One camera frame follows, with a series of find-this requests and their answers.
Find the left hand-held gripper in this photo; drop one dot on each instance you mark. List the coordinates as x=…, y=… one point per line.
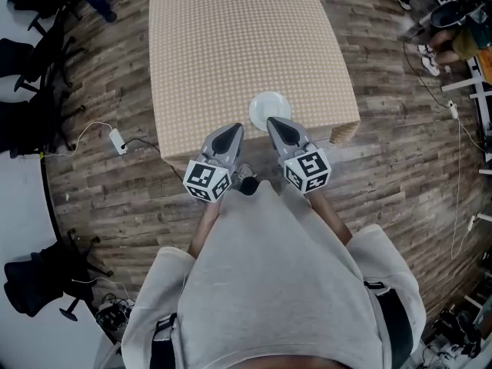
x=207, y=179

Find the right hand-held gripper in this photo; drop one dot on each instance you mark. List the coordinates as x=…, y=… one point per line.
x=307, y=169

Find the white plate of food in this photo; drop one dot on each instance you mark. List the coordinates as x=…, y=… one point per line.
x=265, y=105

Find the person's right forearm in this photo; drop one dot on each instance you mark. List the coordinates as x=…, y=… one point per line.
x=330, y=215

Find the person's left forearm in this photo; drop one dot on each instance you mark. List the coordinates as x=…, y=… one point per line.
x=201, y=229

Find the person's grey shoe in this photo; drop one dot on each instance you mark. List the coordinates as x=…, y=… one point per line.
x=244, y=171

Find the person's grey sweatshirt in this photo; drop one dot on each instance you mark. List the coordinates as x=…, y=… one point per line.
x=269, y=275

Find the checkered cloth table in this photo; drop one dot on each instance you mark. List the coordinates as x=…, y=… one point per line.
x=230, y=52

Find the small white power strip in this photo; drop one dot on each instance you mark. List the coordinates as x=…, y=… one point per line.
x=453, y=108

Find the white curved desk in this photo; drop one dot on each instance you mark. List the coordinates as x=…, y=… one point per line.
x=23, y=206

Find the black round stool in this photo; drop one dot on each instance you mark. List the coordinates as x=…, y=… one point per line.
x=447, y=14

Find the black equipment pile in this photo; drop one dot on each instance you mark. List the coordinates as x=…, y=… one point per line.
x=457, y=333

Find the white desk frame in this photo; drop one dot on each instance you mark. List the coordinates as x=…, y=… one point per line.
x=478, y=90

